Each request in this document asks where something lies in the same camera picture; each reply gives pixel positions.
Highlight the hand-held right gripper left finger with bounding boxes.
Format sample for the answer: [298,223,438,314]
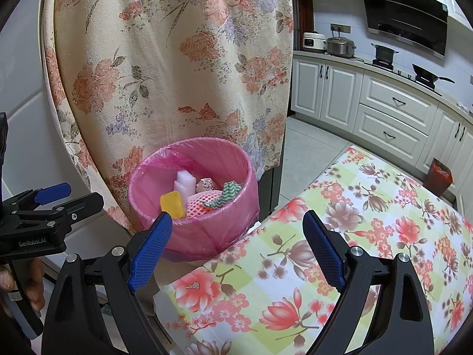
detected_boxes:
[42,211,174,355]

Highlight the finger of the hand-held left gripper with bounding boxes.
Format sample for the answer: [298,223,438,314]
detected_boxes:
[2,183,72,215]
[11,192,105,232]

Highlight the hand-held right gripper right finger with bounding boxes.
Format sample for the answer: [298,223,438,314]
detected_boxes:
[302,210,435,355]

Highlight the yellow sponge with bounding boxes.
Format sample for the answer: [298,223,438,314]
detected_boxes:
[160,191,186,220]

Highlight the pink lined waste bin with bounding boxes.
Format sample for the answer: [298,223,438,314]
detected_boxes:
[128,138,260,263]

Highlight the salmon pink foam fruit net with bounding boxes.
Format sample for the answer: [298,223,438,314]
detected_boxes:
[184,190,223,220]

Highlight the white foam block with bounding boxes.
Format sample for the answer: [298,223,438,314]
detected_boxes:
[174,170,199,199]

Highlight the small paper carton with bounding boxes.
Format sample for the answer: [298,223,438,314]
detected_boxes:
[196,177,217,194]

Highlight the green striped cloth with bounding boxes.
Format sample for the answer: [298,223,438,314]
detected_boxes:
[207,181,243,208]

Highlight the person's left hand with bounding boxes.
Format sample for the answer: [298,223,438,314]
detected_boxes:
[0,257,47,313]

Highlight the floral tablecloth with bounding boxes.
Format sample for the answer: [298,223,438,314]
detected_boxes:
[153,146,473,355]

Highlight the black appliance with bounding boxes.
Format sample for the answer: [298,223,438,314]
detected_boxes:
[258,148,284,223]

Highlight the red lined floor bin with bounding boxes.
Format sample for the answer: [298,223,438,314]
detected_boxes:
[423,158,453,198]

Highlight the white base cabinets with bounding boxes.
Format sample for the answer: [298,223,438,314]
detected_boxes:
[290,54,473,215]

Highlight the floral curtain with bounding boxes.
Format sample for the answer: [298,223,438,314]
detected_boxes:
[41,0,296,230]

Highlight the gas stove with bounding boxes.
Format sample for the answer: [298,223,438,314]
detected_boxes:
[370,60,443,95]

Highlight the black wok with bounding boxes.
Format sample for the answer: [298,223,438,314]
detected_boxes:
[412,64,456,86]

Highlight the silver pressure cooker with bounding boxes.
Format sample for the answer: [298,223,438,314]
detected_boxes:
[326,36,356,59]

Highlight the black stock pot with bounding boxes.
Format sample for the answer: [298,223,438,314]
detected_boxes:
[370,43,400,66]

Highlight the white rice cooker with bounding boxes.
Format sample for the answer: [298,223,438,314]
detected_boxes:
[302,31,328,52]

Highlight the wooden glass door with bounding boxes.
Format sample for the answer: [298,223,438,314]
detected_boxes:
[292,0,315,51]

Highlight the black range hood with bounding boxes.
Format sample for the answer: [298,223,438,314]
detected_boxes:
[358,0,449,60]

